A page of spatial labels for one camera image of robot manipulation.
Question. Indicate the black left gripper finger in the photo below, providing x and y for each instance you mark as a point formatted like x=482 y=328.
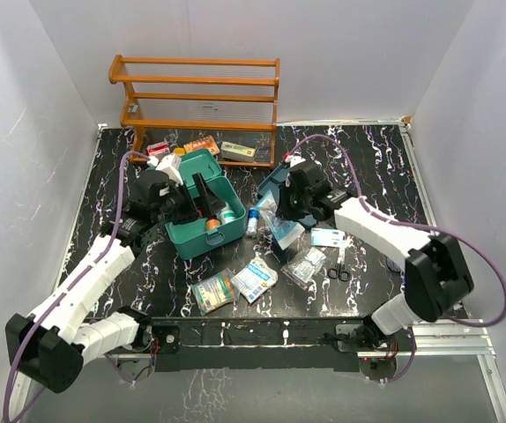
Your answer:
x=205 y=193
x=191 y=211

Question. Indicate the black handled scissors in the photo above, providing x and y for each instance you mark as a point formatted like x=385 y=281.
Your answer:
x=339 y=272

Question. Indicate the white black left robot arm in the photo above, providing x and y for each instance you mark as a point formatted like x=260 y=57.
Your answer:
x=53 y=343

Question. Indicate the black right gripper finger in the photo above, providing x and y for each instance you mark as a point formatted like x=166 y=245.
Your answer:
x=284 y=232
x=267 y=205

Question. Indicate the orange wooden shelf rack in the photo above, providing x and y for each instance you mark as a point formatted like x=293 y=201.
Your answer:
x=201 y=94

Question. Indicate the blue divided tray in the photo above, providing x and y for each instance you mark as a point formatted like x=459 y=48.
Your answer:
x=271 y=184

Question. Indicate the green plastic medicine box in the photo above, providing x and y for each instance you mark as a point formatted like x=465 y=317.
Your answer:
x=192 y=240

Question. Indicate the orange pill box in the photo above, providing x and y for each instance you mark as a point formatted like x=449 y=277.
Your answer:
x=208 y=143

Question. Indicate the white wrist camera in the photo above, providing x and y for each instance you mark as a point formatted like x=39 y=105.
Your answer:
x=168 y=164
x=292 y=159

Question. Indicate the white green medicine box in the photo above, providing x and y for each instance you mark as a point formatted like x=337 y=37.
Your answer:
x=235 y=152

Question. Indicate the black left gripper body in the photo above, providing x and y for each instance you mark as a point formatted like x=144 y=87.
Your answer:
x=178 y=196

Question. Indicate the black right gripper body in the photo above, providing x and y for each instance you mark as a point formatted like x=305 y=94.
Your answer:
x=293 y=205

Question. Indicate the round clear container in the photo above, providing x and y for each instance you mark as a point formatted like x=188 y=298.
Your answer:
x=393 y=266

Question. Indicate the white green-label bottle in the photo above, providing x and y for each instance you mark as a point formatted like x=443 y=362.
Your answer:
x=227 y=215

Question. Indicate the red white medicine box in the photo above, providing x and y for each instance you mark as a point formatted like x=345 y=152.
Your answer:
x=158 y=149

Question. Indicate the small blue-capped bottle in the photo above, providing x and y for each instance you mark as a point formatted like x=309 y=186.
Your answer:
x=252 y=223

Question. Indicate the white blue cotton packet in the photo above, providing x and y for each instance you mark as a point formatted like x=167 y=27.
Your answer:
x=254 y=279

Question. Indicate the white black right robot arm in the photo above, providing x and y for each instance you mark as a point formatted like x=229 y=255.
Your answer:
x=437 y=276

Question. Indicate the clear bag of swabs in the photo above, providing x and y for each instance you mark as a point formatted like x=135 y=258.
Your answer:
x=302 y=268

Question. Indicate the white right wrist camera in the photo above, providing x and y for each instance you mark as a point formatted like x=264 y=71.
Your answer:
x=292 y=159

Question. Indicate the brown orange-label bottle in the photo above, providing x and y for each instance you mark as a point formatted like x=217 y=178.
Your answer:
x=212 y=222

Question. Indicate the small white blue card packet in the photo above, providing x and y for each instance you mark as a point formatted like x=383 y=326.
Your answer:
x=327 y=238

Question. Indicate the green orange gauze packet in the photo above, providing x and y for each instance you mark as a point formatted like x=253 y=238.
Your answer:
x=215 y=292

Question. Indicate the blue white mask packet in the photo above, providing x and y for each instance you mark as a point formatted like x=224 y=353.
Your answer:
x=269 y=219

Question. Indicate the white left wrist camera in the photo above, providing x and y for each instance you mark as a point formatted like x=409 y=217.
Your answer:
x=168 y=164

